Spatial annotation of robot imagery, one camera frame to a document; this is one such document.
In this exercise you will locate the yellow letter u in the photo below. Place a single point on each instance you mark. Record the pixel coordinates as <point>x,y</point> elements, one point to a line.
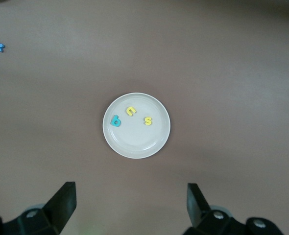
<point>127,110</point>

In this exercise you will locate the brown table cover sheet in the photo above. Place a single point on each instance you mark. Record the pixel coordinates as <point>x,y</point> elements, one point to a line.
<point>208,49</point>

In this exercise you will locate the teal letter b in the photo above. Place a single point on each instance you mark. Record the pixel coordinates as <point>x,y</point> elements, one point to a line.
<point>117,124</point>

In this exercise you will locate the yellow letter s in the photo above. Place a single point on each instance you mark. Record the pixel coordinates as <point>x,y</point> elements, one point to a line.
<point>148,120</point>

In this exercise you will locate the beige plate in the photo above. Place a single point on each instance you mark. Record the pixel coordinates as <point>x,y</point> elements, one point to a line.
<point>139,142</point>

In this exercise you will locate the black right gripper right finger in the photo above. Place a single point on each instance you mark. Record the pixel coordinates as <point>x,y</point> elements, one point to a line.
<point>200,215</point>

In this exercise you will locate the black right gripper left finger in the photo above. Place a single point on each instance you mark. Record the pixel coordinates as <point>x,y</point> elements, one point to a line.
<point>56,210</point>

